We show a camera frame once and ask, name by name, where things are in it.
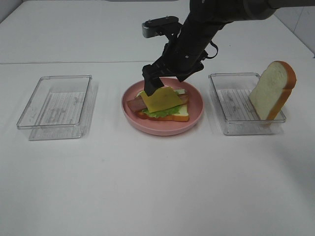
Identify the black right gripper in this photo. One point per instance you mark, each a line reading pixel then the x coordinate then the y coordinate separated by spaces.
pixel 183 53

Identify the yellow cheese slice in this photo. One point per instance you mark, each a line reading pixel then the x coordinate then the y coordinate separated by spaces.
pixel 162 99

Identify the green lettuce leaf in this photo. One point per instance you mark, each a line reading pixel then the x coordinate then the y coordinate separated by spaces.
pixel 164 103

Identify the bread slice from tray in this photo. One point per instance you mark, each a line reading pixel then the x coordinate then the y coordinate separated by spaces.
pixel 178 113

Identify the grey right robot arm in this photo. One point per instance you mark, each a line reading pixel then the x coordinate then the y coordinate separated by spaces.
pixel 234 10

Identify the pink round plate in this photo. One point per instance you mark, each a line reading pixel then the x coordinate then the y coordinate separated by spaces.
pixel 165 128

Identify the right clear plastic tray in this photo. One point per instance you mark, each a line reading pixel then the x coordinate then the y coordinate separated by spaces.
pixel 229 94

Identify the clear plastic tray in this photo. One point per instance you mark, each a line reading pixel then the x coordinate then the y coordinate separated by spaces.
pixel 229 94
pixel 60 107

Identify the left clear plastic tray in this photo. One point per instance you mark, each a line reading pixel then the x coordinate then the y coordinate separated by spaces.
pixel 60 107

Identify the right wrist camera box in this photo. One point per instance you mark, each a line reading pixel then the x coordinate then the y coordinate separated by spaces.
pixel 168 26

